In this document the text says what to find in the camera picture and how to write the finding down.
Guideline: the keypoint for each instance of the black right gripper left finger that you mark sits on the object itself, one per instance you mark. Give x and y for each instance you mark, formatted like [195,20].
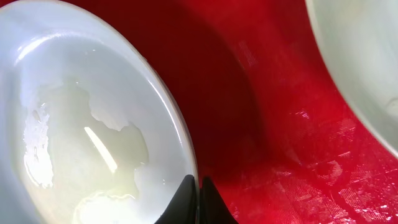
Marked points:
[183,205]

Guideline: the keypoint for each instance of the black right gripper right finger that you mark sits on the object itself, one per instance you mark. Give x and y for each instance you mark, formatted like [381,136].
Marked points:
[213,209]

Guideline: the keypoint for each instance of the light blue plate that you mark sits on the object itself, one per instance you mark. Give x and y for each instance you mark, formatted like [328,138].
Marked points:
[89,132]

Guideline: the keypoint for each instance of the green plate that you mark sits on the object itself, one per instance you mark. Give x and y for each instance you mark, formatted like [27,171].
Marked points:
[358,44]

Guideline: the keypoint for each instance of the red plastic tray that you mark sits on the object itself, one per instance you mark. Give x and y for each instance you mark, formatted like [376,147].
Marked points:
[267,122]

